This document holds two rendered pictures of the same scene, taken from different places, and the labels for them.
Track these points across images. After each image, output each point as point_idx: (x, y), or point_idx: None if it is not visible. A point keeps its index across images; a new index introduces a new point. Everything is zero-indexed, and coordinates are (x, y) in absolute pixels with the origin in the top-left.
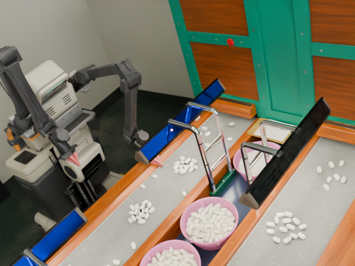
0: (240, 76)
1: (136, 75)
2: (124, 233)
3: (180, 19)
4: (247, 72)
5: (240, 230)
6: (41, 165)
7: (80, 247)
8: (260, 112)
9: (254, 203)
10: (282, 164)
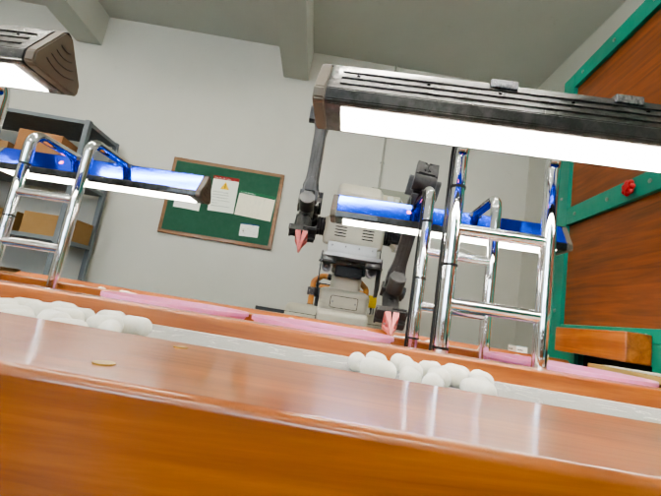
0: (635, 272)
1: (432, 178)
2: None
3: (566, 190)
4: (652, 254)
5: (328, 334)
6: (305, 316)
7: None
8: (660, 361)
9: (318, 79)
10: (491, 97)
